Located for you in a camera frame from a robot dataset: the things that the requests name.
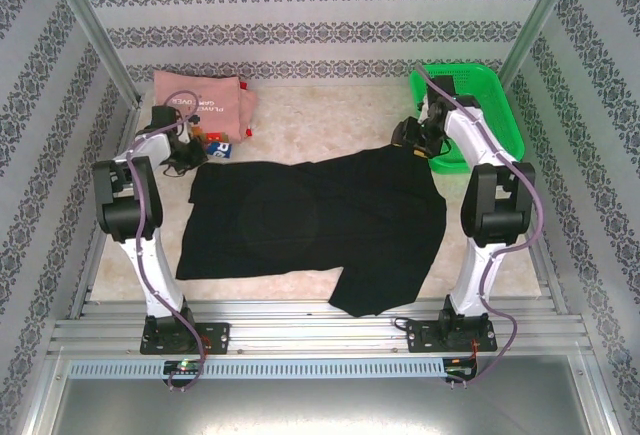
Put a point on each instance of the aluminium side rail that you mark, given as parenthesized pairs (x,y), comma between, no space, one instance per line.
(82,280)
(547,275)

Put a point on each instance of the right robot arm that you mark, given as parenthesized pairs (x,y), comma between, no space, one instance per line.
(475,275)

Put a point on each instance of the black t-shirt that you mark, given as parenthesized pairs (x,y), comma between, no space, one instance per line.
(310,215)

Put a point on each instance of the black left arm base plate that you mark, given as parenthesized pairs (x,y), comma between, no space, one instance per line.
(215,337)

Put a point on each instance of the pink folded t-shirt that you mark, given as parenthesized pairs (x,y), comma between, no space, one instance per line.
(210,90)

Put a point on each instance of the grey metal panel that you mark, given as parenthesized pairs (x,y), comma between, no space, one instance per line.
(320,405)

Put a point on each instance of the aluminium frame post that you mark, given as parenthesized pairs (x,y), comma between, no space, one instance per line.
(85,20)
(540,20)

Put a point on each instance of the aluminium mounting rail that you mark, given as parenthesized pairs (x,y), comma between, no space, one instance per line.
(310,325)

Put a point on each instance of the small controller board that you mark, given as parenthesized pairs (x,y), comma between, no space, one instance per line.
(460,367)
(182,366)

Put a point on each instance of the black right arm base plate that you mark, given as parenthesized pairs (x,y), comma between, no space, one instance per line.
(420,337)

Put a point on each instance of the green plastic basket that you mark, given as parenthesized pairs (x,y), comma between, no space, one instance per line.
(495,105)

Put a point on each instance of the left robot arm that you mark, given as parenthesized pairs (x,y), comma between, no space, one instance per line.
(155,275)

